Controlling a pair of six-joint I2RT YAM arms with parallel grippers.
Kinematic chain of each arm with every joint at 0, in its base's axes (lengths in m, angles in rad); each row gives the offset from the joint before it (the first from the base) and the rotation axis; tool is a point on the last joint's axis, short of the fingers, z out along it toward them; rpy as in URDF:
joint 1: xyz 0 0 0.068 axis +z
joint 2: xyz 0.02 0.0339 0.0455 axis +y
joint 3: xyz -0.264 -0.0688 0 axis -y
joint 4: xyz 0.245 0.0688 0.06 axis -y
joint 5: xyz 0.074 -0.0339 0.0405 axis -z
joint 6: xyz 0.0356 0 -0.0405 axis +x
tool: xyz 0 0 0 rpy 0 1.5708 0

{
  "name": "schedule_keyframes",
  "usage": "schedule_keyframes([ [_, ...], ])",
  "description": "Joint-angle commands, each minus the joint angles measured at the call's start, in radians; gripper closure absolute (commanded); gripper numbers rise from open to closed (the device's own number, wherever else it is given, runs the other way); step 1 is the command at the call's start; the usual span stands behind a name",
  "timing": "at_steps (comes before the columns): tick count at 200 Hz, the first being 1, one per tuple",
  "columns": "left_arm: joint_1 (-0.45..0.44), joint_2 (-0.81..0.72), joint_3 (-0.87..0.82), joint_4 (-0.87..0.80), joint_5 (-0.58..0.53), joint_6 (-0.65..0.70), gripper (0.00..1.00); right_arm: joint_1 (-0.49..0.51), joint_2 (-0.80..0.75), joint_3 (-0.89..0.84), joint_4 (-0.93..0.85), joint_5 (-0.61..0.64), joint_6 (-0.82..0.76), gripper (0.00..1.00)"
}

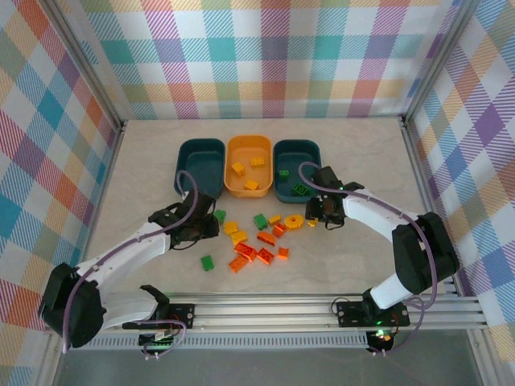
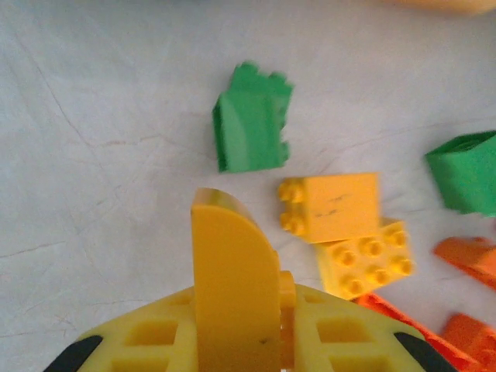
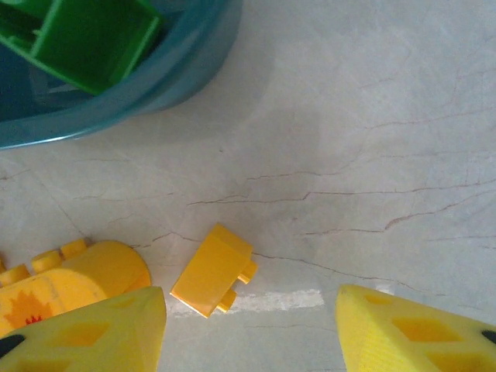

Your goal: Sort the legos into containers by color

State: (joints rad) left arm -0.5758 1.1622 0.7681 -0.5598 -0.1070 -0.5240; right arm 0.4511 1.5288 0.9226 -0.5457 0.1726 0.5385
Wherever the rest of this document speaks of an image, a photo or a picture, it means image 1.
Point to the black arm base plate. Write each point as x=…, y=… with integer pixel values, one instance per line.
x=181, y=315
x=350, y=313

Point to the teal plastic container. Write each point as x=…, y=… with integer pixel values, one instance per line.
x=295, y=158
x=200, y=171

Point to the aluminium side rail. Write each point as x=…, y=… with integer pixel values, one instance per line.
x=108, y=177
x=418, y=173

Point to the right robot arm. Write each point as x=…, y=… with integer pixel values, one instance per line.
x=422, y=249

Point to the aluminium frame post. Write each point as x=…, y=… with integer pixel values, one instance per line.
x=438, y=60
x=82, y=64

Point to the small controller board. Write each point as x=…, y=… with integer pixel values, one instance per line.
x=157, y=342
x=382, y=339

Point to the small yellow lego brick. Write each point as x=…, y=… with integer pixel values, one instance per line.
x=274, y=219
x=312, y=222

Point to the orange plastic container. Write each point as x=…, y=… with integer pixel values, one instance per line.
x=248, y=153

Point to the yellow lego gear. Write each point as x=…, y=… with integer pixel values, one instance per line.
x=290, y=223

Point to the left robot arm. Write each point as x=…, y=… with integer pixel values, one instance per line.
x=120, y=251

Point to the long orange lego brick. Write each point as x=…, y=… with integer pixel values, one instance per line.
x=266, y=237
x=265, y=255
x=245, y=250
x=238, y=265

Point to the small orange lego brick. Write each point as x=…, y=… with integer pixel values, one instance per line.
x=278, y=230
x=283, y=253

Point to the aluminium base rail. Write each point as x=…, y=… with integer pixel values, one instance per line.
x=261, y=313

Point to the large dark green lego brick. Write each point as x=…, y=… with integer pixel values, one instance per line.
x=301, y=189

